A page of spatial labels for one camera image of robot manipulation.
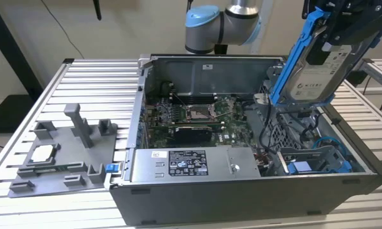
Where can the green motherboard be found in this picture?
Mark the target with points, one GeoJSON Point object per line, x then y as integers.
{"type": "Point", "coordinates": [238, 133]}

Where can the black monitor stand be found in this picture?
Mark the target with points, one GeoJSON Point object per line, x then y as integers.
{"type": "Point", "coordinates": [9, 112]}

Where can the black PC case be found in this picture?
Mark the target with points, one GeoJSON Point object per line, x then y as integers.
{"type": "Point", "coordinates": [209, 202]}

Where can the silver CPU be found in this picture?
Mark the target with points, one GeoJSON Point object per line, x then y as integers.
{"type": "Point", "coordinates": [42, 153]}

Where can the black antenna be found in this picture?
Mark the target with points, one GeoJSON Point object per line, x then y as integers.
{"type": "Point", "coordinates": [96, 9]}

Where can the black RAM slot bank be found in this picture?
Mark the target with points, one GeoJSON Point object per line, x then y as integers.
{"type": "Point", "coordinates": [193, 95]}

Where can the grey plastic parts rack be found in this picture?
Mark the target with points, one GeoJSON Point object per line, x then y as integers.
{"type": "Point", "coordinates": [66, 152]}

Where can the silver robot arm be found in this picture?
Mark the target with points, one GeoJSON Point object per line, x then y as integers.
{"type": "Point", "coordinates": [209, 28]}

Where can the grey metal disk bay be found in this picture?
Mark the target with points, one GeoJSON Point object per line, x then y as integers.
{"type": "Point", "coordinates": [304, 152]}

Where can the hard disk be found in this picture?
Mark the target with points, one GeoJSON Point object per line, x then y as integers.
{"type": "Point", "coordinates": [320, 81]}

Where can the grey power supply unit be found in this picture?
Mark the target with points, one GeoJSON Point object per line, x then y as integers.
{"type": "Point", "coordinates": [145, 167]}

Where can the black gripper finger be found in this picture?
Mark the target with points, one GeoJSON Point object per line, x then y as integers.
{"type": "Point", "coordinates": [318, 57]}

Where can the blue case latch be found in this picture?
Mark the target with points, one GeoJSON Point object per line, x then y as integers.
{"type": "Point", "coordinates": [111, 168]}

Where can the black graphics card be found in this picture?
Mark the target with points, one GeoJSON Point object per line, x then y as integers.
{"type": "Point", "coordinates": [191, 136]}

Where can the green RAM stick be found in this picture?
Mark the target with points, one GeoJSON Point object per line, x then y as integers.
{"type": "Point", "coordinates": [50, 167]}

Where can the CPU socket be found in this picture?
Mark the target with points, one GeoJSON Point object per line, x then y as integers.
{"type": "Point", "coordinates": [199, 112]}

